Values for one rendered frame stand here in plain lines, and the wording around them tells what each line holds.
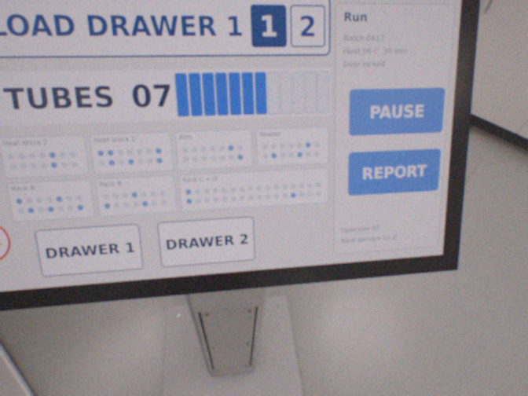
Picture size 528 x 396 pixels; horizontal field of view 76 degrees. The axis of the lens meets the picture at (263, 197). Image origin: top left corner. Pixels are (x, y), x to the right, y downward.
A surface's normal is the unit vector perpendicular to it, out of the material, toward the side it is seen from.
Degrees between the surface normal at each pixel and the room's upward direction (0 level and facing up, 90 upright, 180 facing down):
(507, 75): 90
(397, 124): 50
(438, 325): 1
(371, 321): 0
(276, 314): 5
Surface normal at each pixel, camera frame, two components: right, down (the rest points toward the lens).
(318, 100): 0.13, 0.19
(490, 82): -0.66, 0.56
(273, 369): 0.14, -0.63
